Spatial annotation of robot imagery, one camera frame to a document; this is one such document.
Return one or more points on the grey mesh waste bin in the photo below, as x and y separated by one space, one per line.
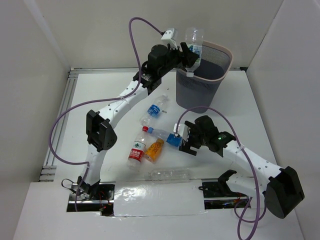
199 90

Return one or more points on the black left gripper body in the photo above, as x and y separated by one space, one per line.
182 55

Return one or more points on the white taped cover sheet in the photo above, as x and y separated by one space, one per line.
146 198

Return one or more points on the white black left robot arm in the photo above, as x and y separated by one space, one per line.
100 125

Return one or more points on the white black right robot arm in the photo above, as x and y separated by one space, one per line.
280 188

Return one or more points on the small orange juice bottle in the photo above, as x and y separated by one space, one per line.
154 151

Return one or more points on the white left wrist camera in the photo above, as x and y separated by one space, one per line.
169 36

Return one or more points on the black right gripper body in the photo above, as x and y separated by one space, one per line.
200 139

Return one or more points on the clear crushed unlabelled bottle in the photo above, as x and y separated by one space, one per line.
168 175

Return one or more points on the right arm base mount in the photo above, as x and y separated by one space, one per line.
217 195

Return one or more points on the clear bottle blue cap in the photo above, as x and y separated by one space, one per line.
166 136

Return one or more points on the clear bottle red cap label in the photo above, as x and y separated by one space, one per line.
138 149

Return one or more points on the clear bottle blue Aqua label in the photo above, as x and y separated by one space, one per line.
155 110

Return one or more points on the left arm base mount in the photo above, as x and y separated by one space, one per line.
100 200

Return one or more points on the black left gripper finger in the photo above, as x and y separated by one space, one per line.
188 59
184 47

